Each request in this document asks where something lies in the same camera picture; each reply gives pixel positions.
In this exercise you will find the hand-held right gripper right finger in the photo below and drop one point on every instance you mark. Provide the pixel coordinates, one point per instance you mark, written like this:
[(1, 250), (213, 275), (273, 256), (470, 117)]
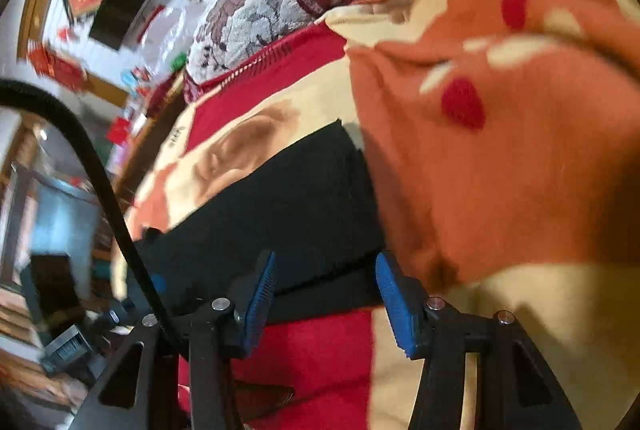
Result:
[(395, 305)]

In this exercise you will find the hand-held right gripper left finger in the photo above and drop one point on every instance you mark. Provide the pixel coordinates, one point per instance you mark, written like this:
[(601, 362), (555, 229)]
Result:
[(260, 302)]

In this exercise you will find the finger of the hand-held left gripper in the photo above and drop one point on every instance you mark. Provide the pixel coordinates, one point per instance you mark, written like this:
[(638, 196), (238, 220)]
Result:
[(157, 284)]

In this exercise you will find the black pants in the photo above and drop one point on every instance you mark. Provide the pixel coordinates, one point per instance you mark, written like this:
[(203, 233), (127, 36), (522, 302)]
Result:
[(280, 210)]

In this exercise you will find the blue-grey cabinet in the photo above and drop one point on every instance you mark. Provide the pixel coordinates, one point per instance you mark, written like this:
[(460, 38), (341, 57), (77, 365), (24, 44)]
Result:
[(65, 220)]

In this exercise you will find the wooden table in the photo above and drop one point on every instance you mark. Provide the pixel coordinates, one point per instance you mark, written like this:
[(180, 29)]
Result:
[(150, 145)]

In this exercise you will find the printed fleece blanket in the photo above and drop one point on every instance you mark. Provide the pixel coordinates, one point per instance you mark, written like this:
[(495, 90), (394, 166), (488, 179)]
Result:
[(500, 185)]

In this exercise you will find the red hanging decoration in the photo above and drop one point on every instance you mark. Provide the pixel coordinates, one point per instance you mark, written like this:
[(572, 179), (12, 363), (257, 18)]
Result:
[(55, 66)]

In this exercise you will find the clear plastic bag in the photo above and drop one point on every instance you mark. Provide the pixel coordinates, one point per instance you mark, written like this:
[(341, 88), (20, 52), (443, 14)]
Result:
[(165, 35)]

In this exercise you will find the red and white floral cushion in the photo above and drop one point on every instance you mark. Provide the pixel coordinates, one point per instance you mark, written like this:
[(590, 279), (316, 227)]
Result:
[(240, 25)]

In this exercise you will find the wall television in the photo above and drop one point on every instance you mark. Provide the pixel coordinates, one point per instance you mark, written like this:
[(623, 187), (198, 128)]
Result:
[(117, 12)]

